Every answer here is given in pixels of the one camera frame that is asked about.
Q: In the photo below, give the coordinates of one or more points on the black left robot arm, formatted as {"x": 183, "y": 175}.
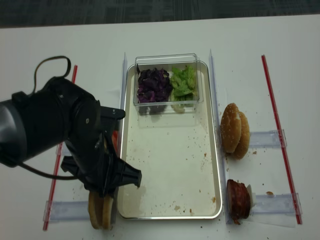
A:
{"x": 62, "y": 112}

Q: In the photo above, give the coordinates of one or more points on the front tomato slice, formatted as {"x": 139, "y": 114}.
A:
{"x": 114, "y": 139}

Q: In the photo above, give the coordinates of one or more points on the metal serving tray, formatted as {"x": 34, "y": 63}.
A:
{"x": 177, "y": 156}

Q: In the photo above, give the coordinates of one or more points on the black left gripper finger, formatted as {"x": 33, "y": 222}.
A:
{"x": 125, "y": 174}

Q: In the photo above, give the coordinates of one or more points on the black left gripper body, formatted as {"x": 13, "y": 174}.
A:
{"x": 62, "y": 112}

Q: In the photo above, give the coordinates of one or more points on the right upper clear pusher track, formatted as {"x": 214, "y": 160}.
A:
{"x": 268, "y": 139}

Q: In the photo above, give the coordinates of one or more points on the right long clear divider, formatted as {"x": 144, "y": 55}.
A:
{"x": 220, "y": 152}

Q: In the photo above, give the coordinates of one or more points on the purple cabbage shreds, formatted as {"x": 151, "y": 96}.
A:
{"x": 153, "y": 86}

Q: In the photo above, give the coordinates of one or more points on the rear sesame bun top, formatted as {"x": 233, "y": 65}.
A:
{"x": 244, "y": 142}

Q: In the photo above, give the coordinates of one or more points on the green lettuce leaves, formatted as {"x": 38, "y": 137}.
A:
{"x": 184, "y": 84}

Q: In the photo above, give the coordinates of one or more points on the clear plastic container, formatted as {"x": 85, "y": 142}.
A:
{"x": 167, "y": 62}

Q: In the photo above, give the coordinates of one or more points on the bun slice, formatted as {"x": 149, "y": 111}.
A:
{"x": 95, "y": 209}
{"x": 107, "y": 212}

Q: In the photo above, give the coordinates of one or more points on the white meat pusher block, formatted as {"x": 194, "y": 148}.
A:
{"x": 251, "y": 197}

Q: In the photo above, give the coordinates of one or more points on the sliced meat patties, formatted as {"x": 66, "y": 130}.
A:
{"x": 239, "y": 201}

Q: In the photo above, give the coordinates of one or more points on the left lower clear pusher track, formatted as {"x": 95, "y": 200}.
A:
{"x": 61, "y": 211}

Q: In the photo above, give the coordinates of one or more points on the clear pusher track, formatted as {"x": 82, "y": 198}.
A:
{"x": 276, "y": 204}
{"x": 61, "y": 211}
{"x": 268, "y": 139}

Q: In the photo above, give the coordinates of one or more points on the right lower clear pusher track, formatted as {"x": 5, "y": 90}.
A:
{"x": 276, "y": 204}

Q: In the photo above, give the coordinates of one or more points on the sesame bun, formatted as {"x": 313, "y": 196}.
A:
{"x": 230, "y": 128}
{"x": 244, "y": 142}

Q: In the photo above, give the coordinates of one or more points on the right red rail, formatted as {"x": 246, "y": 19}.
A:
{"x": 298, "y": 212}

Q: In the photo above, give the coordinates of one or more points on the front sesame bun top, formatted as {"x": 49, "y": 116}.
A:
{"x": 230, "y": 128}

